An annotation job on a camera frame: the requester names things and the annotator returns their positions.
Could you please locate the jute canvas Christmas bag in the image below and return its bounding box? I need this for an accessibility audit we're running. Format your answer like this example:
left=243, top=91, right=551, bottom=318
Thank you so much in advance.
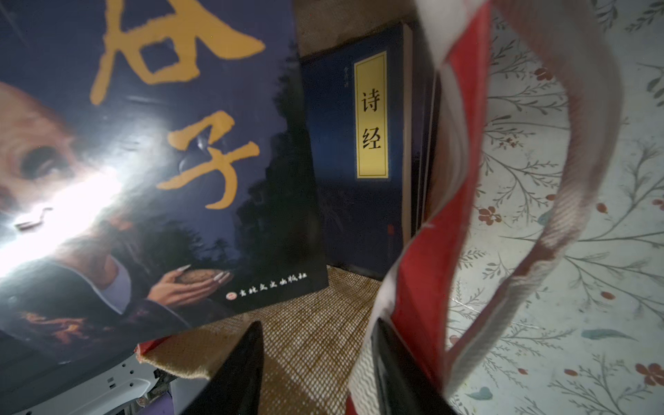
left=137, top=1, right=623, bottom=414

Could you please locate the blue book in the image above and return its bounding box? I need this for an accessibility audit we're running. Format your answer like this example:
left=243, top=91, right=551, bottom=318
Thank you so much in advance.
left=303, top=22, right=413, bottom=280

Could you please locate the floral table cloth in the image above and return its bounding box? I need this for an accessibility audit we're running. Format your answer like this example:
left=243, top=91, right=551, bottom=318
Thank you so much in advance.
left=448, top=1, right=663, bottom=414

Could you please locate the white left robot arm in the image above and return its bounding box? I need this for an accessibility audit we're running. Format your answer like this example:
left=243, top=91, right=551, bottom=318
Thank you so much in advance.
left=17, top=354, right=162, bottom=415

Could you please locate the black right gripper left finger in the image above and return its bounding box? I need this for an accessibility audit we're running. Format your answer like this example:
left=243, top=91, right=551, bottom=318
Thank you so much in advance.
left=183, top=321, right=265, bottom=415

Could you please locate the dark portrait book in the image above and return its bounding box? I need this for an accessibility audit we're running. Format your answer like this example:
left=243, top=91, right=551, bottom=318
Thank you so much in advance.
left=0, top=0, right=330, bottom=395

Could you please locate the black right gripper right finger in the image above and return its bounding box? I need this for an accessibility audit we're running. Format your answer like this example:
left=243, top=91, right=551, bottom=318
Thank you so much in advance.
left=371, top=318, right=456, bottom=415

